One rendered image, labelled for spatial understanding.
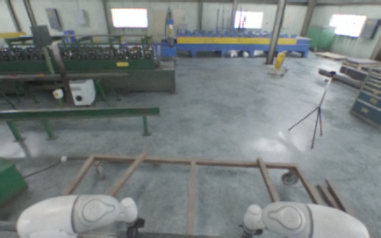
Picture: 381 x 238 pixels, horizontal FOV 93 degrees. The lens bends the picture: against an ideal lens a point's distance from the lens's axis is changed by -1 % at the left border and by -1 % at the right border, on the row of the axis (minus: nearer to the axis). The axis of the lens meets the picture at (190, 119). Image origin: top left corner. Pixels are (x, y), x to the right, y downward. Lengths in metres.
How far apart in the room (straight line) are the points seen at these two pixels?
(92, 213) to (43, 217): 0.17
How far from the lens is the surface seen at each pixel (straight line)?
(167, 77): 4.82
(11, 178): 2.96
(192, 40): 9.09
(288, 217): 0.76
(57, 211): 0.84
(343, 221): 0.86
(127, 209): 1.32
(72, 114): 3.54
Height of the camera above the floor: 1.90
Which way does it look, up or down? 30 degrees down
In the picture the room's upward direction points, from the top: 1 degrees clockwise
